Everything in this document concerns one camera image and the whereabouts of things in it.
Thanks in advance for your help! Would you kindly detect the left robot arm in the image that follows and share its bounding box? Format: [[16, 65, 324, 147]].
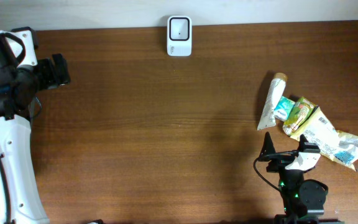
[[0, 27, 71, 223]]

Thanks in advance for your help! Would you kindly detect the yellow snack bag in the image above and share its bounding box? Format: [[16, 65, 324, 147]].
[[290, 107, 358, 171]]

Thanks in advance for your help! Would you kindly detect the teal tissue pack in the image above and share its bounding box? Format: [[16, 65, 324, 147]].
[[273, 96, 295, 121]]

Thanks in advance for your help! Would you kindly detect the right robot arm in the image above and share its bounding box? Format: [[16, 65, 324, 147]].
[[253, 133, 342, 224]]

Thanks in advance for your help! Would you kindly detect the green drink carton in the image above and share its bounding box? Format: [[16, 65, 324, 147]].
[[283, 96, 316, 136]]

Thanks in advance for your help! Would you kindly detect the white tube with wooden cap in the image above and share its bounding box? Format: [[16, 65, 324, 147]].
[[257, 73, 288, 131]]

